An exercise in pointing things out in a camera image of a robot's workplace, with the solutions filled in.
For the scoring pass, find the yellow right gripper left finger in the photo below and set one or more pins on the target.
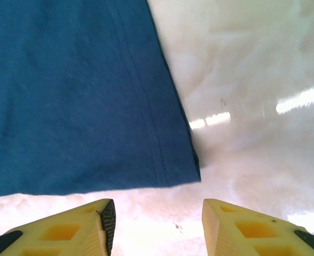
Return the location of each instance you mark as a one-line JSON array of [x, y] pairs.
[[66, 234]]

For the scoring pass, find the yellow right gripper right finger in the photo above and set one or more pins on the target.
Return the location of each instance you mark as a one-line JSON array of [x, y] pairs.
[[253, 234]]

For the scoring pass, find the navy blue printed t-shirt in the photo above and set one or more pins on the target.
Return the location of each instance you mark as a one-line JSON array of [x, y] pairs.
[[74, 101]]

